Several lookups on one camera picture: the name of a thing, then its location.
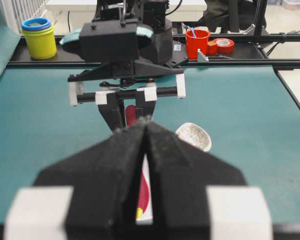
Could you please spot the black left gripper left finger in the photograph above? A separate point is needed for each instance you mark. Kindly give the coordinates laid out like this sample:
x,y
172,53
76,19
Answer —
x,y
91,195

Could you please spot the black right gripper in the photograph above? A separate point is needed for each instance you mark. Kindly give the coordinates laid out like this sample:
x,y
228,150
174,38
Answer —
x,y
124,52

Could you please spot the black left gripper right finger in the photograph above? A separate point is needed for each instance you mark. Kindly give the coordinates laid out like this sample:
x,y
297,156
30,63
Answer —
x,y
197,196

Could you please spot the yellow hexagonal prism block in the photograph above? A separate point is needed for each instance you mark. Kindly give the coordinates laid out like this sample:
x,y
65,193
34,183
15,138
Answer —
x,y
139,213

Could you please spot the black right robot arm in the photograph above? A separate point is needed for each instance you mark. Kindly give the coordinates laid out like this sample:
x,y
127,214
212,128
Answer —
x,y
149,12

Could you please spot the white red bowl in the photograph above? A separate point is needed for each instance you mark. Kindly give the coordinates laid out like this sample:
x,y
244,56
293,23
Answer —
x,y
145,198

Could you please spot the white textured bowl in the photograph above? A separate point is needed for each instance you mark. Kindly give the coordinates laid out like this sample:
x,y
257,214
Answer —
x,y
195,136

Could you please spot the small orange block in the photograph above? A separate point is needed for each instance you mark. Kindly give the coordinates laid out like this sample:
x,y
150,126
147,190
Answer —
x,y
212,48

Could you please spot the red cup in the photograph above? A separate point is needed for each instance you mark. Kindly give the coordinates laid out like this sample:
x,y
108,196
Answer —
x,y
196,42

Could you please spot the red tape roll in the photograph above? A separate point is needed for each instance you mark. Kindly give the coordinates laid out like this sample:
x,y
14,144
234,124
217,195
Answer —
x,y
224,45

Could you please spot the stacked yellow green cups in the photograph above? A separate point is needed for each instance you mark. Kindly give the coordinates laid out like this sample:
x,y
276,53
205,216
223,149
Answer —
x,y
40,38

